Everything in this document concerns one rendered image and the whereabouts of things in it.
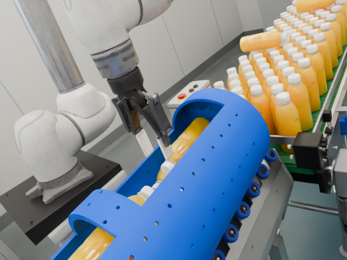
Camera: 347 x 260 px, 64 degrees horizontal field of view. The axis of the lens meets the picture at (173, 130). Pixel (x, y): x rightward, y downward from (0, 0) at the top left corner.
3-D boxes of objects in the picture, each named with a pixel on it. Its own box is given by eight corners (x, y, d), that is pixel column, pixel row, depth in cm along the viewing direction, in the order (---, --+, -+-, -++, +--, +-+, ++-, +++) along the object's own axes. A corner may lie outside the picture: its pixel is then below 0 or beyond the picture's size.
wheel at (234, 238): (216, 233, 67) (220, 231, 65) (225, 220, 70) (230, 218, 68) (230, 247, 66) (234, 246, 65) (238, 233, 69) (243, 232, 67)
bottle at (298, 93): (298, 134, 98) (290, 87, 90) (288, 126, 105) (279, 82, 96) (317, 126, 98) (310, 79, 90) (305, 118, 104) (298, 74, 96)
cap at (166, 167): (167, 158, 72) (163, 162, 71) (178, 167, 71) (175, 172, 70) (162, 164, 75) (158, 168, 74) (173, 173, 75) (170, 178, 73)
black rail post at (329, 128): (324, 133, 94) (321, 114, 90) (326, 128, 96) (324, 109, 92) (331, 133, 93) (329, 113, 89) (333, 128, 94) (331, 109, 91)
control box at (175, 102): (174, 124, 119) (166, 103, 114) (197, 100, 131) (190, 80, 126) (193, 124, 112) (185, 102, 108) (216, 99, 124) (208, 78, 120)
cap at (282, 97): (274, 102, 86) (272, 97, 85) (282, 96, 88) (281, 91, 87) (284, 104, 83) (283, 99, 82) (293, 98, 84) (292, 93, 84)
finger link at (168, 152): (162, 130, 66) (164, 130, 66) (172, 152, 70) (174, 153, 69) (155, 137, 65) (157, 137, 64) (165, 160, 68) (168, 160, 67)
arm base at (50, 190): (27, 191, 105) (19, 179, 103) (80, 161, 114) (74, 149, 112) (33, 212, 90) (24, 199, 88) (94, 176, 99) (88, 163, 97)
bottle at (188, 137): (199, 112, 82) (164, 151, 71) (218, 127, 81) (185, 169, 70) (190, 125, 87) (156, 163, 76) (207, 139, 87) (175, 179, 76)
